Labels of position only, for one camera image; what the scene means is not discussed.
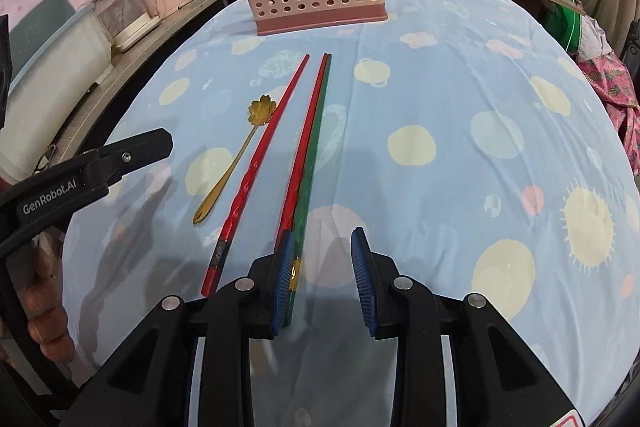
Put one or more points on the person's left hand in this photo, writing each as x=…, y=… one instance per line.
x=50, y=317

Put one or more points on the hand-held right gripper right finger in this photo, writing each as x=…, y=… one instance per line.
x=362, y=282

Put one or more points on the white storage bin teal lid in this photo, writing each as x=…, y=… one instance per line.
x=50, y=67

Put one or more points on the green chopstick gold band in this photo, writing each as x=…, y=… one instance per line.
x=306, y=187

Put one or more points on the gold flower-shaped spoon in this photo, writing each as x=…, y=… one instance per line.
x=262, y=109

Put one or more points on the green plastic bag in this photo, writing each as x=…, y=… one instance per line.
x=562, y=27

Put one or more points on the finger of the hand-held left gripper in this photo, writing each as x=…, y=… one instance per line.
x=135, y=152

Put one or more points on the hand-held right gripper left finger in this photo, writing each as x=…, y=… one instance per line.
x=285, y=282

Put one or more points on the eyeglasses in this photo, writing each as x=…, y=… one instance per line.
x=47, y=156

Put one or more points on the small white kitchen appliance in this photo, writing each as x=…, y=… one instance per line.
x=125, y=17

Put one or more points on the pink patterned garment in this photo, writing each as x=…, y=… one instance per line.
x=620, y=92

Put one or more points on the red twisted chopstick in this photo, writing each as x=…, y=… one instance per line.
x=212, y=279

